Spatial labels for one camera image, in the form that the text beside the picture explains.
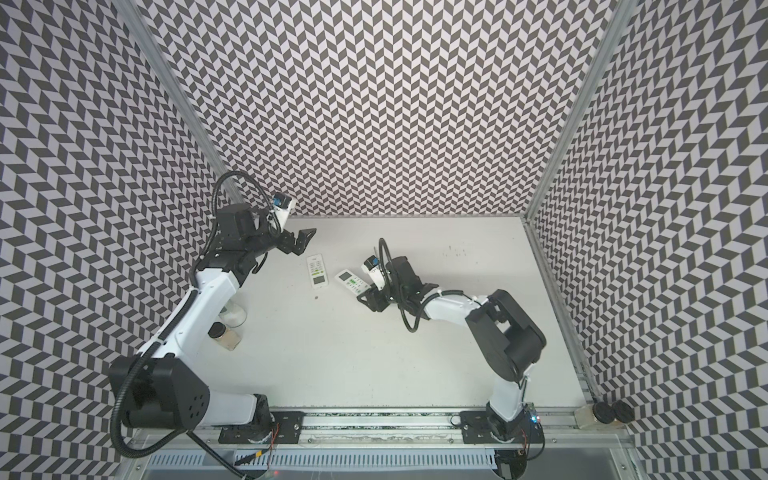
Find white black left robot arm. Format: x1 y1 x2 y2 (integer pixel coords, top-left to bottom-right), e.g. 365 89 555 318
108 193 316 458

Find white remote green buttons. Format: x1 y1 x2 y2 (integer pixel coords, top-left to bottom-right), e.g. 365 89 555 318
307 254 328 289

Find clear glass jar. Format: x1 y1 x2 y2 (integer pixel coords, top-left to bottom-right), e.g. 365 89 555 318
218 301 247 328

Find small bottle black cap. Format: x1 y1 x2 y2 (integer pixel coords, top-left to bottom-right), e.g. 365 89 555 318
208 322 241 351

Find black round knob pair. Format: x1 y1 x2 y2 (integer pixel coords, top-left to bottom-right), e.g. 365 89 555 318
592 400 636 426

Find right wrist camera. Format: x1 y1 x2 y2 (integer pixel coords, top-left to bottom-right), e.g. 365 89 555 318
362 255 386 290

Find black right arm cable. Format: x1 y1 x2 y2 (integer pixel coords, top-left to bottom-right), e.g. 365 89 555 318
376 238 481 334

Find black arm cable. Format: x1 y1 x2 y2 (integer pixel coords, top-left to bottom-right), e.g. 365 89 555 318
211 170 280 241
376 238 481 334

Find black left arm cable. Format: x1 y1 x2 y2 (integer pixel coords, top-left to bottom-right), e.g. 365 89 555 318
211 170 280 241

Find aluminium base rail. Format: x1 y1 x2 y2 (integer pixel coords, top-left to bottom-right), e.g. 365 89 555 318
128 407 637 457

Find aluminium corner post left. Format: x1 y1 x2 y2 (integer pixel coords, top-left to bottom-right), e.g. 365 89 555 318
112 0 229 178

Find aluminium corner post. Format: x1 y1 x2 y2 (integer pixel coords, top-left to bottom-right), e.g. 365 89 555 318
112 0 229 178
524 0 638 224

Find aluminium corner post right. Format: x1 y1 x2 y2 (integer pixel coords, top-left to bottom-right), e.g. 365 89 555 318
524 0 638 224

